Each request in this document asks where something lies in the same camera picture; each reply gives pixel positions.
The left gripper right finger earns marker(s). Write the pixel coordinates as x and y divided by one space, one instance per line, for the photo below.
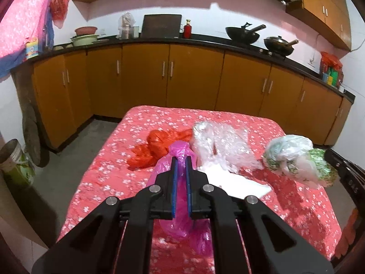
247 236

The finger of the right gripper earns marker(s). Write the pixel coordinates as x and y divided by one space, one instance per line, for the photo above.
351 175

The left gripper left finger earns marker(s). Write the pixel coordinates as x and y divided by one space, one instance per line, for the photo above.
116 236

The white translucent plastic bag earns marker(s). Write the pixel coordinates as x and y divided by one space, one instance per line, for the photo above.
233 184

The magenta plastic bag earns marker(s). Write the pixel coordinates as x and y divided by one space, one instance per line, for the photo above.
182 228

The green white patterned bag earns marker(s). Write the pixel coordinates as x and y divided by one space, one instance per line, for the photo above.
295 157

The clear bubble wrap sheet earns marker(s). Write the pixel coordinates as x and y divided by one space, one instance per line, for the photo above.
223 145

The red plastic bag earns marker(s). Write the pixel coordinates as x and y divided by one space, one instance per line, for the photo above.
59 10
157 146

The lower wooden kitchen cabinets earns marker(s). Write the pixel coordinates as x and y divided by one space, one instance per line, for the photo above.
109 81

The orange bag with groceries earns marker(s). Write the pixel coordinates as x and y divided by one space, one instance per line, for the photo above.
331 69

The black countertop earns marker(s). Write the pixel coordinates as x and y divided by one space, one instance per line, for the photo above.
199 40

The black lidded wok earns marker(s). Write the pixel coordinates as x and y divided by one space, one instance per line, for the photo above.
280 46

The upper right wooden cabinet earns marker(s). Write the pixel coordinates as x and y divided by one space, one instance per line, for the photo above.
329 18

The black wok with spatula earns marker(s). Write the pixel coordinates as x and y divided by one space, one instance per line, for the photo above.
243 35

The red bottle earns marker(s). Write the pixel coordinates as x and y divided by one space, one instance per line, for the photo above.
187 30

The dark cutting board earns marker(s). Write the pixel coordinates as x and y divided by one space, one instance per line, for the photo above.
161 26

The clear bag with jars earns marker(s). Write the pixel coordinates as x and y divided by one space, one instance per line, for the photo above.
127 27

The colourful small box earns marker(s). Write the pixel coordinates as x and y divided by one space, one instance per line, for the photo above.
31 48

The stacked green red basins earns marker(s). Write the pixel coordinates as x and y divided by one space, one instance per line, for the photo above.
84 36

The pink floral curtain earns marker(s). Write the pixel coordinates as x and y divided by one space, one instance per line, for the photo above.
24 21

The hanging red plastic bag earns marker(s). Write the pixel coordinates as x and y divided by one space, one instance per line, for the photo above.
59 10

